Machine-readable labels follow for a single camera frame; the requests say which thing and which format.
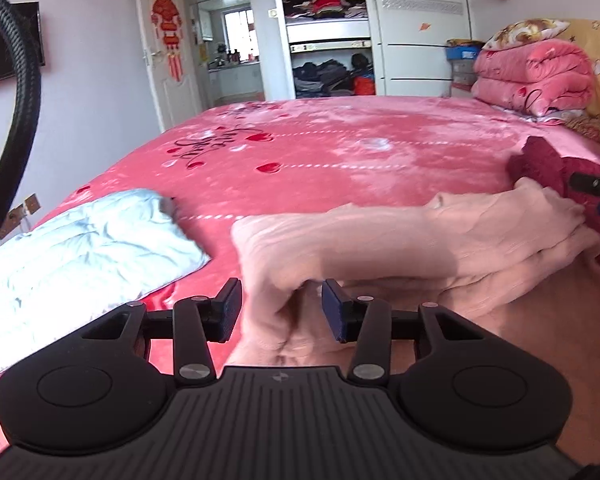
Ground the pink quilted garment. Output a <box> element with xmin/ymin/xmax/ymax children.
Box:
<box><xmin>227</xmin><ymin>178</ymin><xmax>600</xmax><ymax>453</ymax></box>

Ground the folded pink plush quilt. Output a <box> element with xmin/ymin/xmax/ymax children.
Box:
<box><xmin>471</xmin><ymin>39</ymin><xmax>597</xmax><ymax>118</ymax></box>

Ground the long gold wall socket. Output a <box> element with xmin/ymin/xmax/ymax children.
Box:
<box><xmin>0</xmin><ymin>204</ymin><xmax>25</xmax><ymax>238</ymax></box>

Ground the bed with pink cover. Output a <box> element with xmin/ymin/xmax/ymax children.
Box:
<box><xmin>0</xmin><ymin>96</ymin><xmax>600</xmax><ymax>461</ymax></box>

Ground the light blue quilted garment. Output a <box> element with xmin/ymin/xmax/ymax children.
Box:
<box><xmin>0</xmin><ymin>188</ymin><xmax>212</xmax><ymax>385</ymax></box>

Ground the kitchen window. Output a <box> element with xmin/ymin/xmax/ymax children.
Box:
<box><xmin>222</xmin><ymin>7</ymin><xmax>255</xmax><ymax>61</ymax></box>

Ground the white wardrobe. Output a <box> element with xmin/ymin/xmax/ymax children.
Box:
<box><xmin>245</xmin><ymin>0</ymin><xmax>473</xmax><ymax>101</ymax></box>

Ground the pile of dark clothes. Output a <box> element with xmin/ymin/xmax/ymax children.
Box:
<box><xmin>292</xmin><ymin>52</ymin><xmax>376</xmax><ymax>100</ymax></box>

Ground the white kitchen cabinet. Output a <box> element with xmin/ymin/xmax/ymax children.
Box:
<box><xmin>207</xmin><ymin>62</ymin><xmax>262</xmax><ymax>101</ymax></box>

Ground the white room door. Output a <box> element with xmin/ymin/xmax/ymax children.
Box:
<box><xmin>132</xmin><ymin>0</ymin><xmax>203</xmax><ymax>133</ymax></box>

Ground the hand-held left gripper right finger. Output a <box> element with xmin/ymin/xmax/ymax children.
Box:
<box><xmin>321</xmin><ymin>279</ymin><xmax>496</xmax><ymax>387</ymax></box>

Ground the red knot door ornament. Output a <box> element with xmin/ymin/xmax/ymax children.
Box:
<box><xmin>151</xmin><ymin>0</ymin><xmax>183</xmax><ymax>82</ymax></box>

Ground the dark red garment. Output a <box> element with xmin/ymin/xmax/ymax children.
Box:
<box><xmin>509</xmin><ymin>135</ymin><xmax>600</xmax><ymax>273</ymax></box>

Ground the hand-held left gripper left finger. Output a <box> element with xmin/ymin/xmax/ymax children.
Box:
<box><xmin>80</xmin><ymin>277</ymin><xmax>243</xmax><ymax>387</ymax></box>

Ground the floral pillow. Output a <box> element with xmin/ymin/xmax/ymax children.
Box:
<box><xmin>481</xmin><ymin>19</ymin><xmax>572</xmax><ymax>52</ymax></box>

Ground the black flexible hose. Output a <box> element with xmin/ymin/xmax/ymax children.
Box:
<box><xmin>0</xmin><ymin>0</ymin><xmax>43</xmax><ymax>271</ymax></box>

